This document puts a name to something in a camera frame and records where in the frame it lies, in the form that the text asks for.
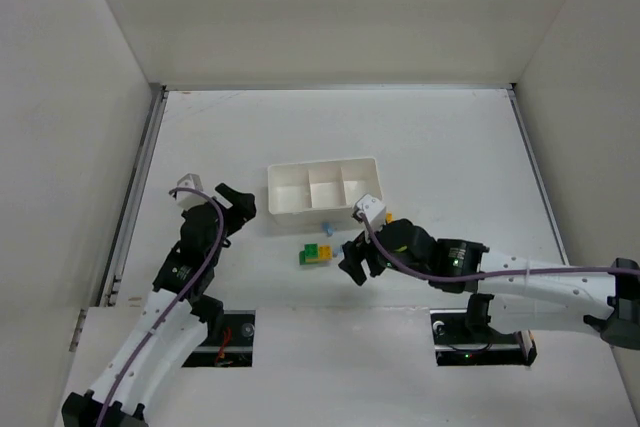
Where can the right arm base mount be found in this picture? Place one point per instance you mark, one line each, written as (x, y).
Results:
(464, 338)

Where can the white three-compartment container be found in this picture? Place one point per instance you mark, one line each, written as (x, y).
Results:
(318, 192)

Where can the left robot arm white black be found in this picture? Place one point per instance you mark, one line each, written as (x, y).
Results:
(177, 317)

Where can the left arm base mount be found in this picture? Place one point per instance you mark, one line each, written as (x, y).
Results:
(230, 336)

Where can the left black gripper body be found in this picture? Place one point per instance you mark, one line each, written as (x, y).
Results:
(228, 212)

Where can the green lego brick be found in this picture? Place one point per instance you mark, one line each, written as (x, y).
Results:
(310, 254)

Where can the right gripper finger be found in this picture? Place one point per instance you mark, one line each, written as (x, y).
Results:
(358, 270)
(357, 248)

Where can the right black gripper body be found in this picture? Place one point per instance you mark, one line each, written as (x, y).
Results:
(367, 257)

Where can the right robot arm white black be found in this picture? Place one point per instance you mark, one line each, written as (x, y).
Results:
(506, 293)

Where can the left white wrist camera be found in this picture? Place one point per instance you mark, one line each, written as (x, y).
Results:
(188, 195)

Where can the yellow lego brick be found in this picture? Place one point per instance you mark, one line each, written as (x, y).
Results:
(325, 253)

